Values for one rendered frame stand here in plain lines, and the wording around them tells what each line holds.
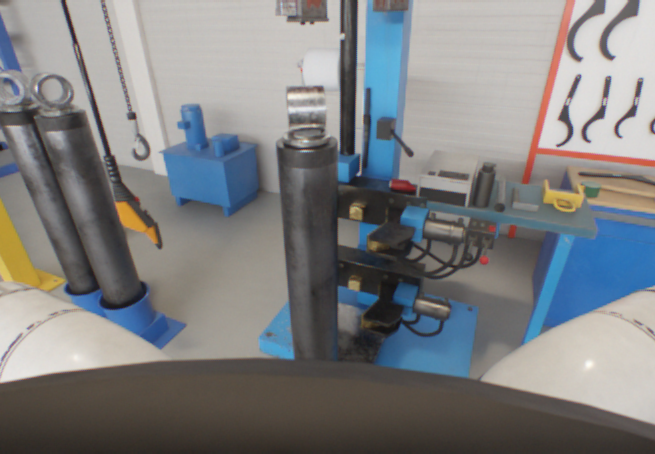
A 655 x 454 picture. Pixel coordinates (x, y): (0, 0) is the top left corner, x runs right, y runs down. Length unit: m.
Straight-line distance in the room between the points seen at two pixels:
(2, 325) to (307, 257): 1.05
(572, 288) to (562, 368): 2.40
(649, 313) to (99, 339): 0.55
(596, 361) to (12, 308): 0.58
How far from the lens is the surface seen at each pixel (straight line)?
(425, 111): 3.62
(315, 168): 1.23
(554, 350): 0.43
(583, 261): 2.71
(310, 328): 1.62
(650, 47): 3.57
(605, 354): 0.43
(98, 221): 2.28
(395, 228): 1.72
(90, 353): 0.43
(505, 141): 3.61
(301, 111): 1.21
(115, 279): 2.45
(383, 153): 2.06
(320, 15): 1.48
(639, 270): 2.79
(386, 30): 1.97
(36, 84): 2.14
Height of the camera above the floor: 1.84
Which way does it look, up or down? 29 degrees down
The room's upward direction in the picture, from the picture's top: 1 degrees counter-clockwise
